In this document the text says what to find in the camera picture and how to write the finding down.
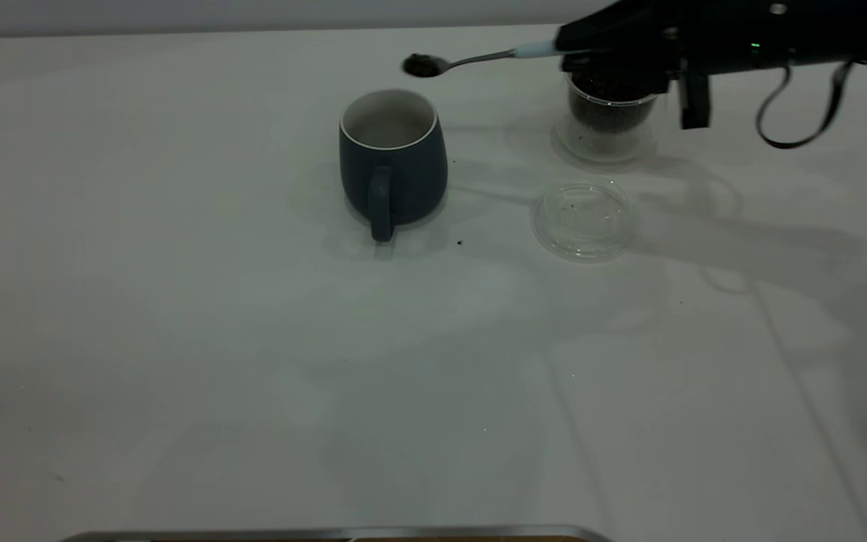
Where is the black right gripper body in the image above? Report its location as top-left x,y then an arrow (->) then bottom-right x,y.
673,0 -> 780,130

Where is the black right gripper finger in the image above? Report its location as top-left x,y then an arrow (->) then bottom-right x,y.
567,41 -> 677,96
556,0 -> 675,53

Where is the metal spoon light blue handle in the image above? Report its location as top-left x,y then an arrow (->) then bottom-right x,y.
402,41 -> 566,78

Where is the dark grey ceramic mug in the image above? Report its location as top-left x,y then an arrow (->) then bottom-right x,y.
339,90 -> 449,243

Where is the dark coffee beans pile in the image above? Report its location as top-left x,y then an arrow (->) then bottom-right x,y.
570,75 -> 656,135

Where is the clear round glass lid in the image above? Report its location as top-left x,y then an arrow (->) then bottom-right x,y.
531,181 -> 639,263

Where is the clear double-wall glass cup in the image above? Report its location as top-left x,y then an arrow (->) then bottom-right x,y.
552,72 -> 660,165

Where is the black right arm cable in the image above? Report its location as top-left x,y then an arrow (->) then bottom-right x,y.
755,60 -> 856,149

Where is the silver metal frame bar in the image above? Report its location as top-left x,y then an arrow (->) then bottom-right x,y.
57,525 -> 615,542

